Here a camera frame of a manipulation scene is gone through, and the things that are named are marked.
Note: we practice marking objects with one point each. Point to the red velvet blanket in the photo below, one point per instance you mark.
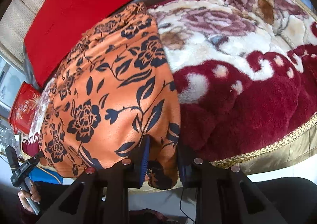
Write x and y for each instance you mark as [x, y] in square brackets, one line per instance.
[58, 26]

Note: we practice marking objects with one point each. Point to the person's left hand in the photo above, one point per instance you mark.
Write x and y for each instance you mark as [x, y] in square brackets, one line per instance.
[32, 195]

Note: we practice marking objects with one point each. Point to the floral plush blanket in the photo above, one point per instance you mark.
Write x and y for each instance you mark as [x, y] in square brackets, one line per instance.
[244, 70]

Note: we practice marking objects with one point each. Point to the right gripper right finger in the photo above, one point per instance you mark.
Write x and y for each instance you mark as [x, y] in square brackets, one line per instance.
[223, 195]

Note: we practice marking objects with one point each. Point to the orange black floral garment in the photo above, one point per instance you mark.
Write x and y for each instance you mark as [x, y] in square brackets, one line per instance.
[113, 90]

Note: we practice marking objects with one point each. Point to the red gift box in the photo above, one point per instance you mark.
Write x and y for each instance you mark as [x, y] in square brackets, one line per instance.
[23, 108]

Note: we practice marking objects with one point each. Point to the white standing air conditioner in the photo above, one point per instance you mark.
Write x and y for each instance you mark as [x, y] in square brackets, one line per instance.
[11, 81]

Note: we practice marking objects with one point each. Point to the blue bag on floor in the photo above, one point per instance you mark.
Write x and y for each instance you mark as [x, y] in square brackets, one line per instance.
[39, 174]

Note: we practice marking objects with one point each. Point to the beige dotted curtain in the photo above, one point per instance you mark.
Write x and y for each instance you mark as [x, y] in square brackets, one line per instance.
[15, 24]

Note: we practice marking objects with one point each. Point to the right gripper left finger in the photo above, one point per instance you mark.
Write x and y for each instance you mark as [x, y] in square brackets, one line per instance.
[101, 196]

